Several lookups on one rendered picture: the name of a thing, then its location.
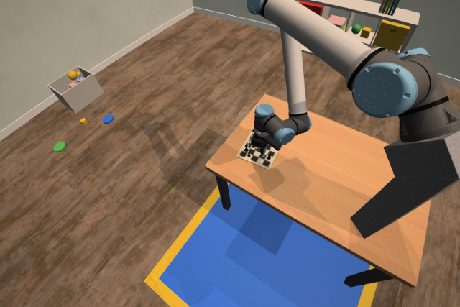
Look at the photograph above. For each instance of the black and cream chessboard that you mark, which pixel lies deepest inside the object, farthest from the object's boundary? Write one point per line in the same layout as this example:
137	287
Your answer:
255	156

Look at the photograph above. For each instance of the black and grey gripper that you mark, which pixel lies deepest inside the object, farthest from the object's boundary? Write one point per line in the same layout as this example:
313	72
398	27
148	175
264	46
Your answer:
258	142

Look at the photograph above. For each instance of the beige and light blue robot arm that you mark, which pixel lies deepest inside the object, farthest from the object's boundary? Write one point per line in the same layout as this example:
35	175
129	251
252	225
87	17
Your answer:
408	80

